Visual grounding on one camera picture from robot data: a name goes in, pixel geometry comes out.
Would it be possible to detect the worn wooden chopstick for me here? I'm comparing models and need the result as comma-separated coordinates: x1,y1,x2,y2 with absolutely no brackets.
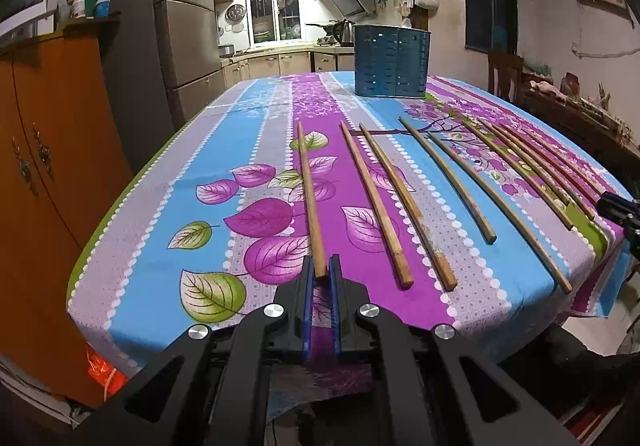
359,123,458,292

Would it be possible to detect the floral striped tablecloth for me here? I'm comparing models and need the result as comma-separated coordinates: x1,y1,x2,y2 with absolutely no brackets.
67,72,631,374

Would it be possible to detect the wooden chair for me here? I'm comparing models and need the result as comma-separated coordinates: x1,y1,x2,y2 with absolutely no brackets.
487,50,524,103

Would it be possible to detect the short bamboo chopstick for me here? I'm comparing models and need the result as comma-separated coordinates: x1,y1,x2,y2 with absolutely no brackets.
399,117,497,245

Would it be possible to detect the blue perforated utensil holder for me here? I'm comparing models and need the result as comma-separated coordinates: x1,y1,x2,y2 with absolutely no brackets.
354,24,431,99

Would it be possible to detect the dark wooden side table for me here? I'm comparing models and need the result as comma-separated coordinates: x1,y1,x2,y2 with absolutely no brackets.
518,80,639,182

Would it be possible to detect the kitchen window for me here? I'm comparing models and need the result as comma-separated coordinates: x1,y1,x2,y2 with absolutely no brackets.
246,0,302,44

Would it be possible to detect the silver refrigerator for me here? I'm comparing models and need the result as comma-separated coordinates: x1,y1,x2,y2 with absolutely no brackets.
154,0,224,129

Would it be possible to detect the steel electric kettle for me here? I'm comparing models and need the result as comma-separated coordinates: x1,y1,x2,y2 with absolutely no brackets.
332,20,355,47

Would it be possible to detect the light wooden chopstick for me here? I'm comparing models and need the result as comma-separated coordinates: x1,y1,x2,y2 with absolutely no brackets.
340,121,413,289

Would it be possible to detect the brown wooden chopstick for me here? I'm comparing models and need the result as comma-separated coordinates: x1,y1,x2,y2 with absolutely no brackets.
297,121,328,281

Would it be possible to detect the orange wooden cabinet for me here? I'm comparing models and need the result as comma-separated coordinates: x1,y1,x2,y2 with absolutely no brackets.
1,18,132,407

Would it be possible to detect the long thin bamboo chopstick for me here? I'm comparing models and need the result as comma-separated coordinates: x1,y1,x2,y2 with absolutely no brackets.
427,133,573,295

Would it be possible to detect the green-ended wooden chopstick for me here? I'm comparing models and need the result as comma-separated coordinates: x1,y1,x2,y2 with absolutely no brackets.
522,128,605,203

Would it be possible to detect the blue lidded jar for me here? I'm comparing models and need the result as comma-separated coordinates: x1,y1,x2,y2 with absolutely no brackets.
93,0,111,18

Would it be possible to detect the reddish wooden chopstick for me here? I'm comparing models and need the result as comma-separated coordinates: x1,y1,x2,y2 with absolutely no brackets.
499,123,597,206

